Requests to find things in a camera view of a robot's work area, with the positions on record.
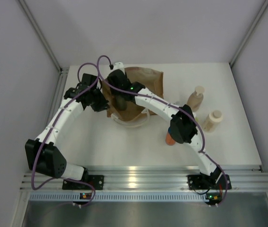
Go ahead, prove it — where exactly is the olive bottle beige cap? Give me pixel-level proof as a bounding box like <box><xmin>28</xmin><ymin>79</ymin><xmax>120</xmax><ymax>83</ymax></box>
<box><xmin>115</xmin><ymin>96</ymin><xmax>127</xmax><ymax>111</ymax></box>

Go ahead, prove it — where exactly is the beige round pump bottle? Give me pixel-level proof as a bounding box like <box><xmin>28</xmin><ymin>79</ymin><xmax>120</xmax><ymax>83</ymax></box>
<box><xmin>187</xmin><ymin>86</ymin><xmax>205</xmax><ymax>112</ymax></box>

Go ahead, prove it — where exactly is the orange bottle blue cap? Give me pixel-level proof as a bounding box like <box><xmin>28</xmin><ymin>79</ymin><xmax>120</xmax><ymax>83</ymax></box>
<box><xmin>165</xmin><ymin>128</ymin><xmax>176</xmax><ymax>146</ymax></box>

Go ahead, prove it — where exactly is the cream pump bottle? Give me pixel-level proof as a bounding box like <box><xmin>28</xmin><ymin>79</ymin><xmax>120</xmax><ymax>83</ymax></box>
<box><xmin>203</xmin><ymin>110</ymin><xmax>223</xmax><ymax>132</ymax></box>

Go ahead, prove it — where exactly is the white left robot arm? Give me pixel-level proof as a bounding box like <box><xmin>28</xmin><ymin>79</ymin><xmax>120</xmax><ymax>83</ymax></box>
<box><xmin>25</xmin><ymin>73</ymin><xmax>109</xmax><ymax>189</ymax></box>

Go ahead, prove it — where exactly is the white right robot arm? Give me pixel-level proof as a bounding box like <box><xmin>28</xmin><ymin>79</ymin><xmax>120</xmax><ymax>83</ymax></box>
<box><xmin>107</xmin><ymin>67</ymin><xmax>223</xmax><ymax>188</ymax></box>

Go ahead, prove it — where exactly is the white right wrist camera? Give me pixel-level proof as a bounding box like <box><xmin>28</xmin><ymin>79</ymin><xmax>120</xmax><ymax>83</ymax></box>
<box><xmin>113</xmin><ymin>61</ymin><xmax>125</xmax><ymax>72</ymax></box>

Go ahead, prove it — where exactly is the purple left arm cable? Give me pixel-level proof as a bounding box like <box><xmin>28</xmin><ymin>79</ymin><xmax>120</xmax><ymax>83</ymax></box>
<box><xmin>31</xmin><ymin>63</ymin><xmax>101</xmax><ymax>191</ymax></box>

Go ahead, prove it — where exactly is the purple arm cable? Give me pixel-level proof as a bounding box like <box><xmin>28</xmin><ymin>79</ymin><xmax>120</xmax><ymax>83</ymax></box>
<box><xmin>31</xmin><ymin>63</ymin><xmax>101</xmax><ymax>191</ymax></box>
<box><xmin>96</xmin><ymin>55</ymin><xmax>205</xmax><ymax>154</ymax></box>

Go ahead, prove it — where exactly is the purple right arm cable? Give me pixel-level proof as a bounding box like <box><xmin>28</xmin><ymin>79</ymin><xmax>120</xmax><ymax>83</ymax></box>
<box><xmin>96</xmin><ymin>55</ymin><xmax>205</xmax><ymax>154</ymax></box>

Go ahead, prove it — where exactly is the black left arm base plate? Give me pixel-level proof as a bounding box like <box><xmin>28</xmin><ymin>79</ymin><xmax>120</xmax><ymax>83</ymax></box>
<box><xmin>62</xmin><ymin>175</ymin><xmax>105</xmax><ymax>191</ymax></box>

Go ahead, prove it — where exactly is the left aluminium frame post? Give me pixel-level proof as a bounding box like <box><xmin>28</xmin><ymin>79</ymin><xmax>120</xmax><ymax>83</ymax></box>
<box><xmin>16</xmin><ymin>0</ymin><xmax>62</xmax><ymax>73</ymax></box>

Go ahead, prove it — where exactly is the aluminium frame post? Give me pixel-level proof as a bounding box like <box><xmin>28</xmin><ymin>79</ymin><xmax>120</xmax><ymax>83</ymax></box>
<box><xmin>229</xmin><ymin>0</ymin><xmax>268</xmax><ymax>68</ymax></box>
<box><xmin>16</xmin><ymin>0</ymin><xmax>62</xmax><ymax>73</ymax></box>

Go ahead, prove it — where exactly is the perforated grey cable duct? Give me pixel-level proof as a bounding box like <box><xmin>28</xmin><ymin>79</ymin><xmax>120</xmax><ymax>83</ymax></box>
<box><xmin>28</xmin><ymin>192</ymin><xmax>222</xmax><ymax>202</ymax></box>

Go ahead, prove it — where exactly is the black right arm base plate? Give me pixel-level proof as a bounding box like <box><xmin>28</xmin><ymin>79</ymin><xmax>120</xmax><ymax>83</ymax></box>
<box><xmin>187</xmin><ymin>174</ymin><xmax>232</xmax><ymax>190</ymax></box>

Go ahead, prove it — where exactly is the right aluminium frame post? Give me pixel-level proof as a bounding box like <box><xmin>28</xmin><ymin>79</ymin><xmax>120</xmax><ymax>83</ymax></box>
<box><xmin>229</xmin><ymin>0</ymin><xmax>268</xmax><ymax>68</ymax></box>

